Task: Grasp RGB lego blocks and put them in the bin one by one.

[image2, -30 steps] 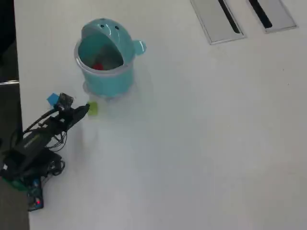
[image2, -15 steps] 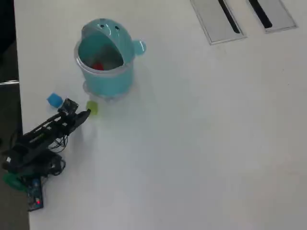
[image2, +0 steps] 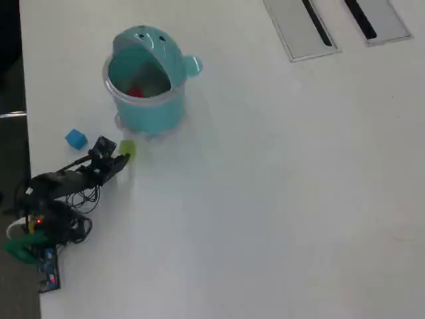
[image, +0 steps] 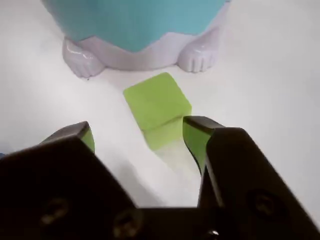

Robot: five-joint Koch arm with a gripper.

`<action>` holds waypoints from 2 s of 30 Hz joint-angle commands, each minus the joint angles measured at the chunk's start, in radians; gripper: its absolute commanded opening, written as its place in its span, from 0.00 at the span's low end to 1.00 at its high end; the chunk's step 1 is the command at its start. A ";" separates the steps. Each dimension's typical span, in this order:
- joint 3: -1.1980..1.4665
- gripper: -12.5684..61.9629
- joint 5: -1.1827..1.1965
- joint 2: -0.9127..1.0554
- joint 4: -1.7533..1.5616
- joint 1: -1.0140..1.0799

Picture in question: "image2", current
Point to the green cube block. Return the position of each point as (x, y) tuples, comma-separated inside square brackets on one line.
[(129, 148)]

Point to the blue cube block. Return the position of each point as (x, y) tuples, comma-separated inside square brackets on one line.
[(76, 139)]

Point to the teal whale-shaped bin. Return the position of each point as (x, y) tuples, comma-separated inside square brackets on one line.
[(149, 113)]

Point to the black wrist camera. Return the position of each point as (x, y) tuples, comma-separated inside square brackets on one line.
[(103, 145)]

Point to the blue circuit board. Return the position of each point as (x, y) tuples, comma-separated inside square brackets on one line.
[(50, 269)]

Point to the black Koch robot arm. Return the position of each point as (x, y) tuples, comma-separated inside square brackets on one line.
[(59, 186)]

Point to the grey metal bar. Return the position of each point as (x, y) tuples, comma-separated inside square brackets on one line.
[(13, 114)]

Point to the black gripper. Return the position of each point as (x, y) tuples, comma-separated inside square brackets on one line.
[(104, 167)]

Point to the red cube block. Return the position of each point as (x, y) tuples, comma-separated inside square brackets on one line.
[(135, 92)]

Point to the green table clamp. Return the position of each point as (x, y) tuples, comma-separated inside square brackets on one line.
[(21, 249)]

